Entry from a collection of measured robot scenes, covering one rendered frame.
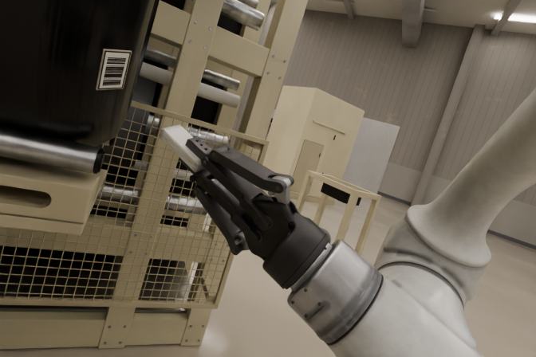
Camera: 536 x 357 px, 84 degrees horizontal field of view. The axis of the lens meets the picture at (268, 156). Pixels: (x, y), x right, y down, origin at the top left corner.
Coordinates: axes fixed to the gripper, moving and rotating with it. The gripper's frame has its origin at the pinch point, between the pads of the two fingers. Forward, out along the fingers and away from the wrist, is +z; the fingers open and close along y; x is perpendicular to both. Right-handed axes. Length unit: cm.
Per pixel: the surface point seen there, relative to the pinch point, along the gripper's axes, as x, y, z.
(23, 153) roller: -8.3, 15.7, 20.3
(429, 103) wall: 1211, 131, -41
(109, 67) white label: -1.0, -1.7, 15.5
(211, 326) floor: 60, 131, -13
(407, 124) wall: 1177, 229, -34
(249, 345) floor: 65, 125, -32
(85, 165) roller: -2.3, 15.7, 14.8
